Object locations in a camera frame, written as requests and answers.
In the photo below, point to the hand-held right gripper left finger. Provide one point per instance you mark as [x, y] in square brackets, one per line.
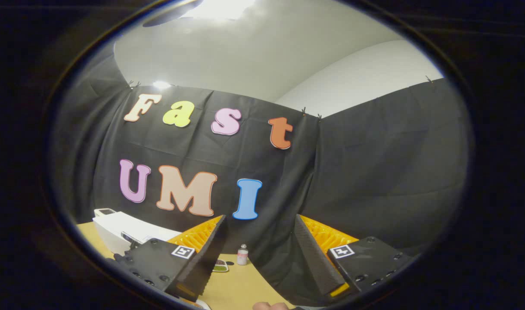
[206, 258]

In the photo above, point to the black backdrop cloth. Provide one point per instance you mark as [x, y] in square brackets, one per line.
[374, 172]

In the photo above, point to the small bottle with pink label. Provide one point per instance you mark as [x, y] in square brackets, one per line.
[242, 256]

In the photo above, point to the white microwave oven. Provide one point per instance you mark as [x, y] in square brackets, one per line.
[128, 228]

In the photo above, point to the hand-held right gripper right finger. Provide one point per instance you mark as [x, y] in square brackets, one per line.
[314, 258]

